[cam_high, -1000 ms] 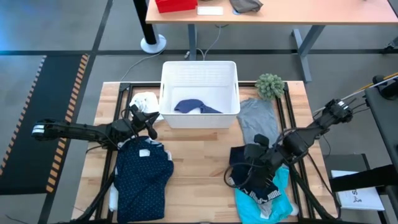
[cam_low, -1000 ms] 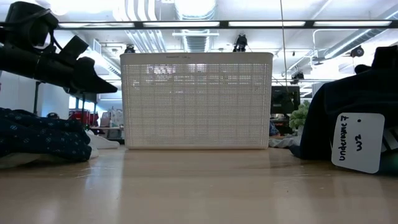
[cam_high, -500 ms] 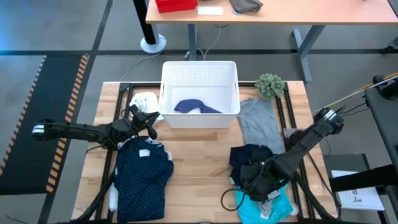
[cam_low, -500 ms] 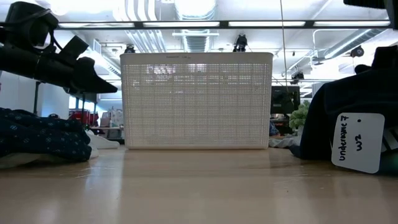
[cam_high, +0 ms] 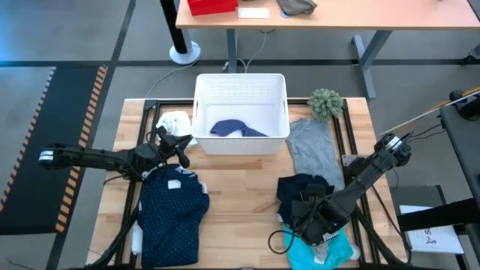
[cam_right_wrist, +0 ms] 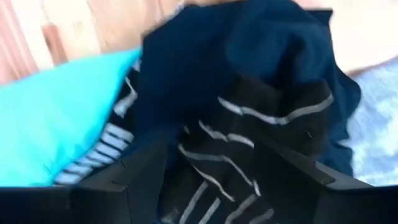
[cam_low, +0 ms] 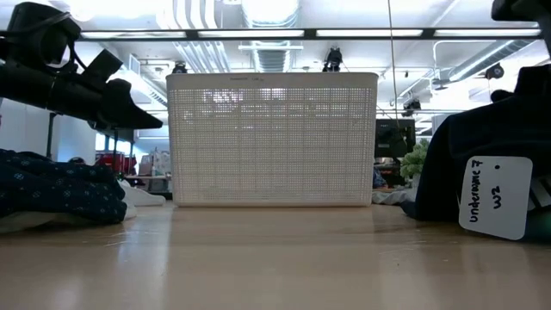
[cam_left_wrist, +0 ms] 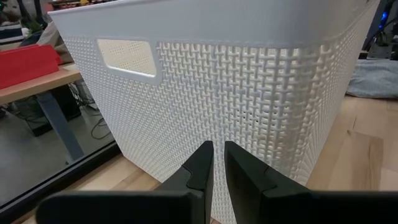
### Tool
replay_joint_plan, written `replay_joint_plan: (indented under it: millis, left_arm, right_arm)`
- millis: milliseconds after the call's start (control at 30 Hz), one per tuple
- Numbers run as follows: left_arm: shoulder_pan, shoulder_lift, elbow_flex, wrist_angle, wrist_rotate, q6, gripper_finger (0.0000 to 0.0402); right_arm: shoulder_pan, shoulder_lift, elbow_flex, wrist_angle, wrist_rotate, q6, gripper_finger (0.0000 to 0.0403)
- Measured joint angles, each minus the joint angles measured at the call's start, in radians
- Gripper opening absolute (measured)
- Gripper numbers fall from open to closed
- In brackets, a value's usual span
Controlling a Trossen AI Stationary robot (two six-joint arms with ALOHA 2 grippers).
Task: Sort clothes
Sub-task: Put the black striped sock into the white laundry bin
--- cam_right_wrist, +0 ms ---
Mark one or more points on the grey t-shirt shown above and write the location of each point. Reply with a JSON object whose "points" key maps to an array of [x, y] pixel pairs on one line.
{"points": [[376, 130]]}

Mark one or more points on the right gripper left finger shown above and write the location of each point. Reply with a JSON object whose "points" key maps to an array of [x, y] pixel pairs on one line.
{"points": [[62, 205]]}

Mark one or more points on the black white-striped garment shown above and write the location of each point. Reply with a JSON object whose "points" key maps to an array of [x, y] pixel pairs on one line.
{"points": [[217, 174]]}

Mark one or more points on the plain navy garment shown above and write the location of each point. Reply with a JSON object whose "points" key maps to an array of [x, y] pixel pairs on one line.
{"points": [[192, 62]]}

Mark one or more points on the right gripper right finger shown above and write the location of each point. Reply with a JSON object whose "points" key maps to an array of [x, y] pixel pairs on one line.
{"points": [[342, 205]]}

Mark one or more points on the teal t-shirt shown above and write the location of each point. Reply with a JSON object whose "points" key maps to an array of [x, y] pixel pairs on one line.
{"points": [[53, 118]]}

